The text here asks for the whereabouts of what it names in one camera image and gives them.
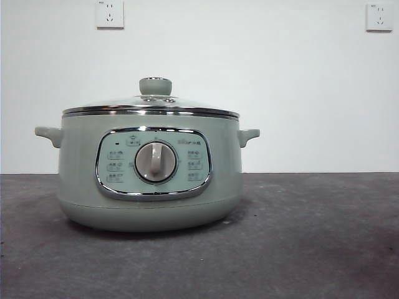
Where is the pale green electric cooking pot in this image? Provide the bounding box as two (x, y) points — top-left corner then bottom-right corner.
(34, 113), (261, 232)

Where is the glass lid with green knob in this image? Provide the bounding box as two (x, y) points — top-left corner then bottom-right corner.
(62, 77), (240, 120)

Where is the white wall socket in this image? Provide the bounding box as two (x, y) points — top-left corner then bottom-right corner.
(95, 0), (125, 31)
(365, 3), (393, 33)

